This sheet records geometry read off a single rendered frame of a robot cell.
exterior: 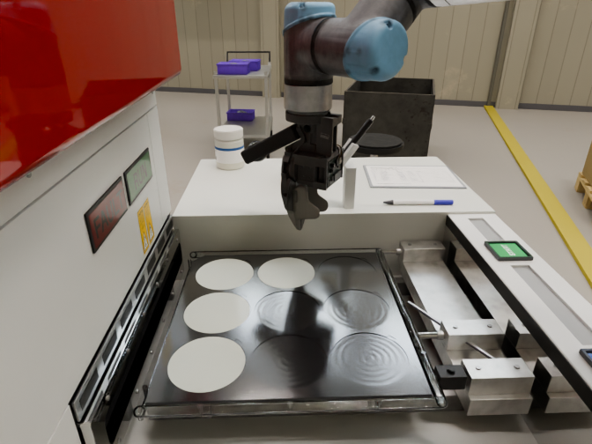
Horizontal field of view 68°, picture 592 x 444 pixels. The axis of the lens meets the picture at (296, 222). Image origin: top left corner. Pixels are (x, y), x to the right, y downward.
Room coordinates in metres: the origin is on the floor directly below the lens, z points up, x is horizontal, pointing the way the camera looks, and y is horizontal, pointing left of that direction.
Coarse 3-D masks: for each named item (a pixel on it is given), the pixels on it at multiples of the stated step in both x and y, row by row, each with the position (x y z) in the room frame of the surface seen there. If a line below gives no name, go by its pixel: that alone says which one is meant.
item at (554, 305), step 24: (456, 216) 0.76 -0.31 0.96; (480, 216) 0.76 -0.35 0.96; (480, 240) 0.66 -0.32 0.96; (504, 264) 0.58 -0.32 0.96; (528, 264) 0.58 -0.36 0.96; (528, 288) 0.52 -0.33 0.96; (552, 288) 0.52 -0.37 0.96; (528, 312) 0.47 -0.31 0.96; (552, 312) 0.47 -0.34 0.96; (576, 312) 0.46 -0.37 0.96; (552, 336) 0.42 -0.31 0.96; (576, 336) 0.42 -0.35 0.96; (576, 360) 0.38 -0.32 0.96
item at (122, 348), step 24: (168, 240) 0.69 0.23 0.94; (168, 264) 0.65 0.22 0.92; (144, 288) 0.54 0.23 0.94; (168, 288) 0.65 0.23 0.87; (144, 312) 0.50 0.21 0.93; (168, 312) 0.61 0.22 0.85; (144, 336) 0.52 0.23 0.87; (120, 360) 0.40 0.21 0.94; (144, 360) 0.47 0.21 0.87; (96, 408) 0.33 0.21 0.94; (120, 408) 0.39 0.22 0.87; (96, 432) 0.31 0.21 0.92; (120, 432) 0.36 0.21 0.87
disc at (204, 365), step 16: (176, 352) 0.45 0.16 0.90; (192, 352) 0.45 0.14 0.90; (208, 352) 0.45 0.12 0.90; (224, 352) 0.45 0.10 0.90; (240, 352) 0.45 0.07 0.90; (176, 368) 0.43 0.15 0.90; (192, 368) 0.43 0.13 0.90; (208, 368) 0.43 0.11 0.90; (224, 368) 0.43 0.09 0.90; (240, 368) 0.43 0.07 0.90; (176, 384) 0.40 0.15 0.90; (192, 384) 0.40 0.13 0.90; (208, 384) 0.40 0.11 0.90; (224, 384) 0.40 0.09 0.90
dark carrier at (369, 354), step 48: (192, 288) 0.61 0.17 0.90; (240, 288) 0.61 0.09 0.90; (288, 288) 0.61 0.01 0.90; (336, 288) 0.61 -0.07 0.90; (384, 288) 0.61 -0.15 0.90; (192, 336) 0.49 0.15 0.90; (240, 336) 0.49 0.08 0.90; (288, 336) 0.49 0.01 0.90; (336, 336) 0.49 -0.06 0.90; (384, 336) 0.49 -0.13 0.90; (240, 384) 0.40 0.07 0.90; (288, 384) 0.40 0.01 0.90; (336, 384) 0.40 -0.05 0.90; (384, 384) 0.40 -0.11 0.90
